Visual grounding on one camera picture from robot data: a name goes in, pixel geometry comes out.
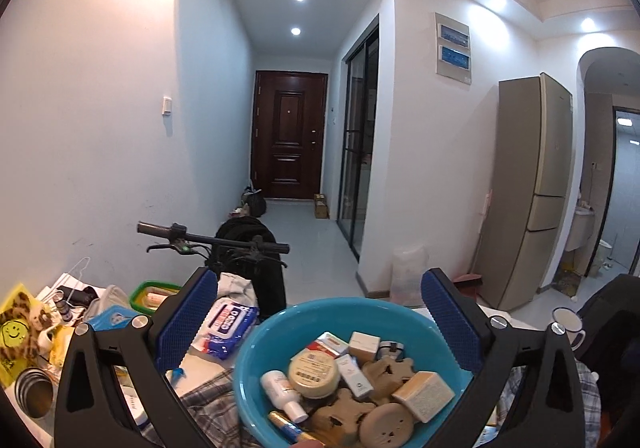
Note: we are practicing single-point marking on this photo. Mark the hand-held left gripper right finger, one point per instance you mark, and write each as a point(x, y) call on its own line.
point(450, 323)

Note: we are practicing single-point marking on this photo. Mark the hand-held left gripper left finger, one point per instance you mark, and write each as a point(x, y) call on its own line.
point(185, 323)

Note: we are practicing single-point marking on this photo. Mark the tan soap block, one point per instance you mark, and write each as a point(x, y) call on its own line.
point(422, 395)

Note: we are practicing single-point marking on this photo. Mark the blue plastic basin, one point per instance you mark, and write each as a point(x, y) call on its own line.
point(260, 353)

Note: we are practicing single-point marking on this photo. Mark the round cream jar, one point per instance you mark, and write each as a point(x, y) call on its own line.
point(312, 370)

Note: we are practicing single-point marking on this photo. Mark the gold blue cigarette box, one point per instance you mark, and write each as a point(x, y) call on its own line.
point(290, 425)

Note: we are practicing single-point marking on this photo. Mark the wet wipes pack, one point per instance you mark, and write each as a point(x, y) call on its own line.
point(227, 323)

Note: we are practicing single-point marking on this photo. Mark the red dustpan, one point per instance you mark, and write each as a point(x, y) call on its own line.
point(470, 284)

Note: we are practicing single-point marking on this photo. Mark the grey white sock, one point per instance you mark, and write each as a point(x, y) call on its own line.
point(235, 285)

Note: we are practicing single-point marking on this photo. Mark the blue plaid shirt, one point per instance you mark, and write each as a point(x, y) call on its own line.
point(215, 393)

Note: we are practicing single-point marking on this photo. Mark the clear plastic tub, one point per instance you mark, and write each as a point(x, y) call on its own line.
point(112, 297)

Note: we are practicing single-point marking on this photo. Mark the small beige box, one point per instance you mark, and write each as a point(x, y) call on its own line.
point(365, 344)

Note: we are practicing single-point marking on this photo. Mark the black pouch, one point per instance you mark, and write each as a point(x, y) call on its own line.
point(80, 297)

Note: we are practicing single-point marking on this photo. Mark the white slim carton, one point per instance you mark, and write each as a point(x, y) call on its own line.
point(355, 375)

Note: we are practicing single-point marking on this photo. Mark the white plastic bottle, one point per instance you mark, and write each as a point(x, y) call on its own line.
point(280, 388)

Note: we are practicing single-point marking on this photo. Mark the white enamel mug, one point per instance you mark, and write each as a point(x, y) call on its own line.
point(567, 328)

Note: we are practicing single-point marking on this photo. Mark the red white box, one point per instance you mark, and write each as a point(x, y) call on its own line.
point(332, 343)

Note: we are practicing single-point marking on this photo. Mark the brown round face piece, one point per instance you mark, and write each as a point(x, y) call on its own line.
point(387, 428)

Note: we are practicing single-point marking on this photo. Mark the small dark bottle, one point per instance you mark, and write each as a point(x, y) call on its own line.
point(62, 309)

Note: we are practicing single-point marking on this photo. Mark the small black bag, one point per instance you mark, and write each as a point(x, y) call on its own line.
point(255, 203)

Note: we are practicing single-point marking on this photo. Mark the dark garment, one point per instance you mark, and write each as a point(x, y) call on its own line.
point(612, 323)

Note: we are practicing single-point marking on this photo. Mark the white washbasin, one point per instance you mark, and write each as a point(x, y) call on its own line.
point(582, 228)

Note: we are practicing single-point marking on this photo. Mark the beige refrigerator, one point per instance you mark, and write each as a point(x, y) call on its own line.
point(525, 177)

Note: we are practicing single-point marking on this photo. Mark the yellow smiley bag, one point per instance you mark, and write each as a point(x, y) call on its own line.
point(15, 330)

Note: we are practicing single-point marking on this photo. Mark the small cardboard box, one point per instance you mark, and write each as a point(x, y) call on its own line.
point(321, 205)

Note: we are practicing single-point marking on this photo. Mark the black-framed glass door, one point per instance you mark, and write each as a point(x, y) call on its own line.
point(357, 152)

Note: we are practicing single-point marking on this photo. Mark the brown entrance door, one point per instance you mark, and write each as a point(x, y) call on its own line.
point(290, 137)

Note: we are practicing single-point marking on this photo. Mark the grey electrical panel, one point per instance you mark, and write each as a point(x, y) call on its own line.
point(452, 52)

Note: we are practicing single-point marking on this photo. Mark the white light switch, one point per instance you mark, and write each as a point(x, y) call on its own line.
point(167, 105)

